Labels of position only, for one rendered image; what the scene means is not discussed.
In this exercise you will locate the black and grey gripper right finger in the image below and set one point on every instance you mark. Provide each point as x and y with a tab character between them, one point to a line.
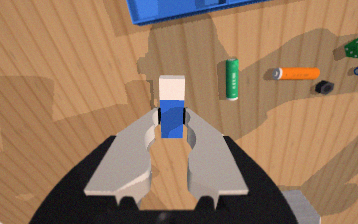
219	168

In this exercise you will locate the white and blue eraser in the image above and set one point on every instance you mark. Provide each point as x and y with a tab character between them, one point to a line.
172	90

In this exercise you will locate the green battery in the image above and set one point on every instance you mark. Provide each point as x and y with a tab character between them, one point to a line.
231	66

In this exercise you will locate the orange aa battery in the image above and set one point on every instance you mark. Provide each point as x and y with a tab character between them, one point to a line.
295	73

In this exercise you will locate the blue rack of bins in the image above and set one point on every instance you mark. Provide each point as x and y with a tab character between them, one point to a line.
145	12

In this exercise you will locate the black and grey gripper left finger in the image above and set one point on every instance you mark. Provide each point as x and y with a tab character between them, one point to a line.
120	166

